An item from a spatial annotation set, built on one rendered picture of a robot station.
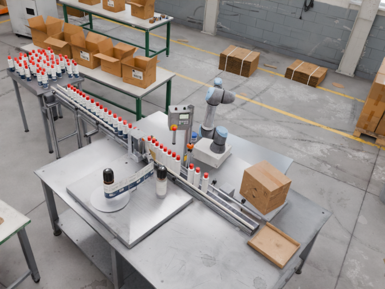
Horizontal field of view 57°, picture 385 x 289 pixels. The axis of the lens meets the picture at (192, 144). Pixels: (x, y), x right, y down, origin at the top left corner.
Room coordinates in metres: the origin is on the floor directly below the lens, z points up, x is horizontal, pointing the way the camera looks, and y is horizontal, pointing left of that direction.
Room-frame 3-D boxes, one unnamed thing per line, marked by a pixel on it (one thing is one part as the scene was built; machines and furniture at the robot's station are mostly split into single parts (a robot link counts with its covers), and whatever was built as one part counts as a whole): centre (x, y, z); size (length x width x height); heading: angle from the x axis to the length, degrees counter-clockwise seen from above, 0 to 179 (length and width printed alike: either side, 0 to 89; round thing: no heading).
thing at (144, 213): (2.06, 0.48, 0.86); 0.80 x 0.67 x 0.05; 51
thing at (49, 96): (3.46, 1.69, 0.71); 0.15 x 0.12 x 0.34; 141
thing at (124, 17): (6.99, 1.75, 0.39); 2.20 x 0.80 x 0.78; 62
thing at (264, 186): (2.17, -0.63, 0.99); 0.30 x 0.24 x 0.27; 40
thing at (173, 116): (2.47, 0.13, 1.38); 0.17 x 0.10 x 0.19; 106
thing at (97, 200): (1.97, 0.61, 0.89); 0.31 x 0.31 x 0.01
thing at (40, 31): (4.99, 2.29, 0.97); 0.45 x 0.40 x 0.37; 154
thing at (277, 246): (1.71, -0.68, 0.85); 0.30 x 0.26 x 0.04; 51
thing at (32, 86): (3.89, 1.88, 0.46); 0.73 x 0.62 x 0.93; 51
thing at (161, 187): (2.07, 0.22, 1.03); 0.09 x 0.09 x 0.30
